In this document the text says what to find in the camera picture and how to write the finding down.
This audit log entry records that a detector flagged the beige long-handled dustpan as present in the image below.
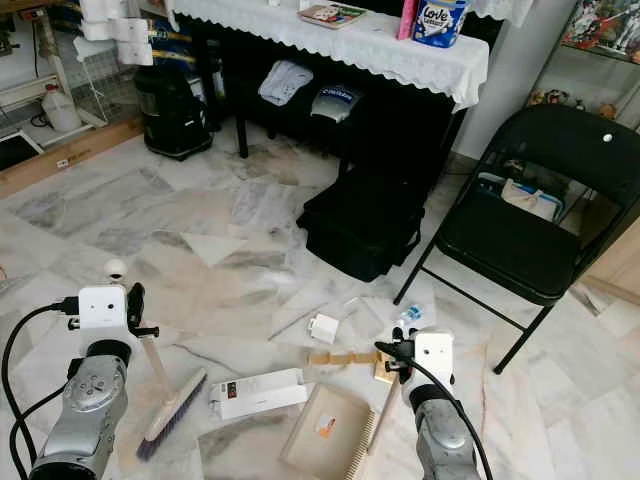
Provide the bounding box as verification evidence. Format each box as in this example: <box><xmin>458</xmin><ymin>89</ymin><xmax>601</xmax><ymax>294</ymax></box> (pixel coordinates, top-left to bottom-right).
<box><xmin>280</xmin><ymin>375</ymin><xmax>406</xmax><ymax>480</ymax></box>

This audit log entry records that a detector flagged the white rectangular carton box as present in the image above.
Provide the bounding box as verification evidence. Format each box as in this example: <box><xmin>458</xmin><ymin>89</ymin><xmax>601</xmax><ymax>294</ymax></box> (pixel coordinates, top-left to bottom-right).
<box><xmin>209</xmin><ymin>367</ymin><xmax>309</xmax><ymax>421</ymax></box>

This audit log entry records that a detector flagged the small clear plastic bottle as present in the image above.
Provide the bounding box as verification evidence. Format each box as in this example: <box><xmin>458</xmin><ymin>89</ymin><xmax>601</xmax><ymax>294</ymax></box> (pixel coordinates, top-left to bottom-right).
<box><xmin>397</xmin><ymin>305</ymin><xmax>424</xmax><ymax>329</ymax></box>

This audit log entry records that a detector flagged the gold and wooden piece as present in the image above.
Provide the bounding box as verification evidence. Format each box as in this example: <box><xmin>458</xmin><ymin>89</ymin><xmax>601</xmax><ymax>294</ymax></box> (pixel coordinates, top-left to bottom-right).
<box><xmin>308</xmin><ymin>345</ymin><xmax>401</xmax><ymax>384</ymax></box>

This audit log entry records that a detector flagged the small white box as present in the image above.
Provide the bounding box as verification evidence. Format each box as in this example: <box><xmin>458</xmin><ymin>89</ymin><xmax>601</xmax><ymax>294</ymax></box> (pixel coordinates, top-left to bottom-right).
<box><xmin>308</xmin><ymin>313</ymin><xmax>341</xmax><ymax>345</ymax></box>

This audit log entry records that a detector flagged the black fabric bag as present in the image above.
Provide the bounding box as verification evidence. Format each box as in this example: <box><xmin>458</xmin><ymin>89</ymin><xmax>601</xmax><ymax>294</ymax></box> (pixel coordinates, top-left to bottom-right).
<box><xmin>296</xmin><ymin>170</ymin><xmax>429</xmax><ymax>283</ymax></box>

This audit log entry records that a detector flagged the brown wooden plank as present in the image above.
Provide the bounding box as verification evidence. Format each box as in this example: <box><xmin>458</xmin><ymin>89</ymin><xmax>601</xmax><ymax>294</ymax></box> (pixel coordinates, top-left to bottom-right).
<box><xmin>0</xmin><ymin>118</ymin><xmax>146</xmax><ymax>198</ymax></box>

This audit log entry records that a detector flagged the black folding chair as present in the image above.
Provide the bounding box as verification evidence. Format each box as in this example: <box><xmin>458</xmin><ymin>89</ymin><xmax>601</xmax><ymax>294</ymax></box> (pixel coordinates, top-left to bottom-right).
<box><xmin>393</xmin><ymin>103</ymin><xmax>640</xmax><ymax>376</ymax></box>

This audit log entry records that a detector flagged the black vacuum cleaner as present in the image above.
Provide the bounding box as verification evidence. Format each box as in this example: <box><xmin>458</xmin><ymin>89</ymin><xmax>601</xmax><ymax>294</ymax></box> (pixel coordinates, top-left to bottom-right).
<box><xmin>135</xmin><ymin>65</ymin><xmax>214</xmax><ymax>161</ymax></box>

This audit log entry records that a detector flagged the black piano bench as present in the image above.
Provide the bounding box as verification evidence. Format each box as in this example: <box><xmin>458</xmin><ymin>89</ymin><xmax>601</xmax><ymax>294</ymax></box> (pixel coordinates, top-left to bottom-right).
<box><xmin>232</xmin><ymin>90</ymin><xmax>336</xmax><ymax>161</ymax></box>

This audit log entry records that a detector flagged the white plastic jug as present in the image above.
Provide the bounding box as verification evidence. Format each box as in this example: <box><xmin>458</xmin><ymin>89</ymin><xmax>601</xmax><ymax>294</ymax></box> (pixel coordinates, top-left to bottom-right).
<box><xmin>40</xmin><ymin>85</ymin><xmax>83</xmax><ymax>134</ymax></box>

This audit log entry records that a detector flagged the white blue-trimmed bag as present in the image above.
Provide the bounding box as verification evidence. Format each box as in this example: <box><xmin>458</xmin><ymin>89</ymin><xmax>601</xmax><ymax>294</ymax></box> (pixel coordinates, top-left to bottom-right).
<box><xmin>500</xmin><ymin>178</ymin><xmax>564</xmax><ymax>223</ymax></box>

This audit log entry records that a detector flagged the black upright piano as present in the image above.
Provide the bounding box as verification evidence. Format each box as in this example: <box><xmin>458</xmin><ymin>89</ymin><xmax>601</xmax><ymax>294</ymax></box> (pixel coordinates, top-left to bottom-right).
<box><xmin>180</xmin><ymin>0</ymin><xmax>466</xmax><ymax>201</ymax></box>

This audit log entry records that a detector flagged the light wooden cabinet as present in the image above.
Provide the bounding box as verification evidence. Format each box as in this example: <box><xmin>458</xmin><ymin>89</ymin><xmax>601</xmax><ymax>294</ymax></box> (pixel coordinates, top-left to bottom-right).
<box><xmin>585</xmin><ymin>195</ymin><xmax>640</xmax><ymax>306</ymax></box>

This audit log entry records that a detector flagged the blue gold printed pack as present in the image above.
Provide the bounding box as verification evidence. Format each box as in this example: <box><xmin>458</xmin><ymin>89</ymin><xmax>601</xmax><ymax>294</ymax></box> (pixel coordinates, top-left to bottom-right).
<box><xmin>150</xmin><ymin>20</ymin><xmax>201</xmax><ymax>76</ymax></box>

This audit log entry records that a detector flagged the white lace cloth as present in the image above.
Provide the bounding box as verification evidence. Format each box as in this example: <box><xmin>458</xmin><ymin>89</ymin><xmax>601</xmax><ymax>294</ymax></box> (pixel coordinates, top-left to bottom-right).
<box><xmin>470</xmin><ymin>0</ymin><xmax>533</xmax><ymax>26</ymax></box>
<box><xmin>165</xmin><ymin>0</ymin><xmax>491</xmax><ymax>111</ymax></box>

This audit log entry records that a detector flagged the pink bottle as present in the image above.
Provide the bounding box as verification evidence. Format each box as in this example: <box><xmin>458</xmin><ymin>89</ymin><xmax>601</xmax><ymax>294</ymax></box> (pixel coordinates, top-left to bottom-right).
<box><xmin>398</xmin><ymin>0</ymin><xmax>418</xmax><ymax>41</ymax></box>

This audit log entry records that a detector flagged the blue Love tissue pack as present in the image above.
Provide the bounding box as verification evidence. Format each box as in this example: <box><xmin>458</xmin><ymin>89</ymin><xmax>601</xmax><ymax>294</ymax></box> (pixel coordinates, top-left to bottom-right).
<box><xmin>412</xmin><ymin>0</ymin><xmax>471</xmax><ymax>49</ymax></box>

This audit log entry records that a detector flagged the colourful book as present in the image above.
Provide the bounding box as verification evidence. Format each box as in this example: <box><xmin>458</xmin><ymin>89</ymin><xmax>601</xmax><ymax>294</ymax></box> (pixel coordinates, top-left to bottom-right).
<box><xmin>297</xmin><ymin>3</ymin><xmax>368</xmax><ymax>30</ymax></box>

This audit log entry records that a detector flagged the glass display cabinet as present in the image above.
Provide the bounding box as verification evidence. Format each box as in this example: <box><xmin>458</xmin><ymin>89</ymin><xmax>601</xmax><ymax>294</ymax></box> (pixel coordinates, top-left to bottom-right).
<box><xmin>525</xmin><ymin>0</ymin><xmax>640</xmax><ymax>121</ymax></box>

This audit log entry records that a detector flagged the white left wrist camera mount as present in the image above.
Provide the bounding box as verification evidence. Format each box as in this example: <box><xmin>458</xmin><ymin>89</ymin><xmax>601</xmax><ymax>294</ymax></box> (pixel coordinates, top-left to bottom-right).
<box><xmin>78</xmin><ymin>285</ymin><xmax>133</xmax><ymax>356</ymax></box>

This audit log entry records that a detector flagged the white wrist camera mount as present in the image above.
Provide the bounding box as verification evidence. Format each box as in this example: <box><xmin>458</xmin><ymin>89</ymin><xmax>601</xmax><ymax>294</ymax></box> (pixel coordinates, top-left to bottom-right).
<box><xmin>412</xmin><ymin>332</ymin><xmax>456</xmax><ymax>396</ymax></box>
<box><xmin>78</xmin><ymin>285</ymin><xmax>133</xmax><ymax>356</ymax></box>

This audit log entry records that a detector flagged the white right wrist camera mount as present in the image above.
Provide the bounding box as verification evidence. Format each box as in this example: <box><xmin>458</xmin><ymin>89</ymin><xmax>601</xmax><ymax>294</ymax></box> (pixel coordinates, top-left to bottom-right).
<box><xmin>412</xmin><ymin>332</ymin><xmax>456</xmax><ymax>396</ymax></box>

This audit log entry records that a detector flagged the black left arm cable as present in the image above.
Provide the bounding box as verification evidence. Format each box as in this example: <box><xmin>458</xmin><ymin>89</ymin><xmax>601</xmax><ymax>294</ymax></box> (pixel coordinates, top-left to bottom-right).
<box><xmin>2</xmin><ymin>295</ymin><xmax>81</xmax><ymax>480</ymax></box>

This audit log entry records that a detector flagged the white wire cage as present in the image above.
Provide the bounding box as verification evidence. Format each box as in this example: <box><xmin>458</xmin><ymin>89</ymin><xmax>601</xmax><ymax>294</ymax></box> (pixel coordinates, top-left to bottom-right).
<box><xmin>75</xmin><ymin>45</ymin><xmax>141</xmax><ymax>126</ymax></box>

